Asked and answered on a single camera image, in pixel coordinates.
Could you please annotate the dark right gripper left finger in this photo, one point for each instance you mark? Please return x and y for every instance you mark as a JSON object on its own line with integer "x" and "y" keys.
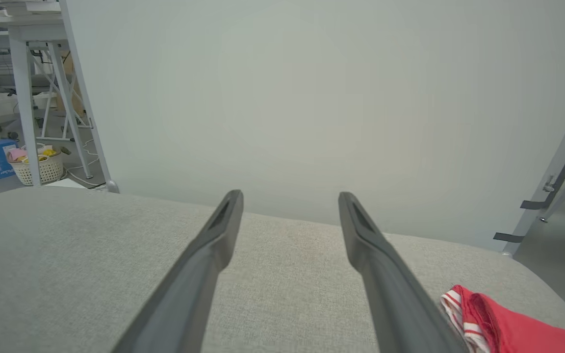
{"x": 184, "y": 304}

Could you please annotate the grey office chair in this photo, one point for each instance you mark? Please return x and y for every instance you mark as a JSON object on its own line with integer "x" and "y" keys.
{"x": 5, "y": 73}

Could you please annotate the pink cloth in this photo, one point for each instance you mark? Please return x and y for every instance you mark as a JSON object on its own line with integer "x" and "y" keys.
{"x": 16, "y": 154}

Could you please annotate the white plastic laundry basket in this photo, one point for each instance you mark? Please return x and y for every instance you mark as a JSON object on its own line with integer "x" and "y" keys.
{"x": 42, "y": 171}

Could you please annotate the flat white board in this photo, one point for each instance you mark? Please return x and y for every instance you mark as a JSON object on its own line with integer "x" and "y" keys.
{"x": 66, "y": 184}

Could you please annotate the small yellow toy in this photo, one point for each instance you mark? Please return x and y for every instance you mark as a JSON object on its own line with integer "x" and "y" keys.
{"x": 48, "y": 152}

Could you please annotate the red and white basketball jersey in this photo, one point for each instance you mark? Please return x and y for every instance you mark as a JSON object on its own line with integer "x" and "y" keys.
{"x": 518, "y": 328}

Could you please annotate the white table with slanted legs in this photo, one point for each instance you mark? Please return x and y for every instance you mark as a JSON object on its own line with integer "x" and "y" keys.
{"x": 25, "y": 98}

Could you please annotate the long yellow toy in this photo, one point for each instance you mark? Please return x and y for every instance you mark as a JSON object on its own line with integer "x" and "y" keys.
{"x": 37, "y": 159}

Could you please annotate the white partition panel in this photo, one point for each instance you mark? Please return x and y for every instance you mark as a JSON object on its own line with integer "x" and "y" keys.
{"x": 312, "y": 98}

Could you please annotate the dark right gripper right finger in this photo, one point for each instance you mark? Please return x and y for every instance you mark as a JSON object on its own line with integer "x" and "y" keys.
{"x": 400, "y": 314}

